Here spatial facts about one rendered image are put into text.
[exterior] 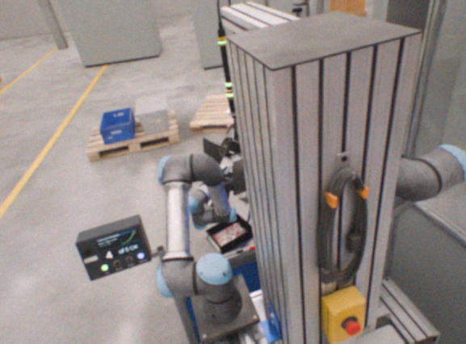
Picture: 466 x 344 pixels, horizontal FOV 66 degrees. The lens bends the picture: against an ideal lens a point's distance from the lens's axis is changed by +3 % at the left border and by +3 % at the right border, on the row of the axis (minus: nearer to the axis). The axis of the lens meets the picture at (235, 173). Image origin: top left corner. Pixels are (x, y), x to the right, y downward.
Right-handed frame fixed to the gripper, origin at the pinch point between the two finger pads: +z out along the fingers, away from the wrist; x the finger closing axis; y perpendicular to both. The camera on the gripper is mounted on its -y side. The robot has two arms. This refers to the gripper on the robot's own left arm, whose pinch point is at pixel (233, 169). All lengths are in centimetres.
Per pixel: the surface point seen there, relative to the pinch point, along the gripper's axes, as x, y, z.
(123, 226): -8, 12, -62
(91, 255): -2, 18, -76
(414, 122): -13, -76, 40
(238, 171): 1.0, -2.3, 0.7
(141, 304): 110, 88, -41
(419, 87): -29, -77, 41
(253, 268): 49, -13, -19
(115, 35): -7, 628, 400
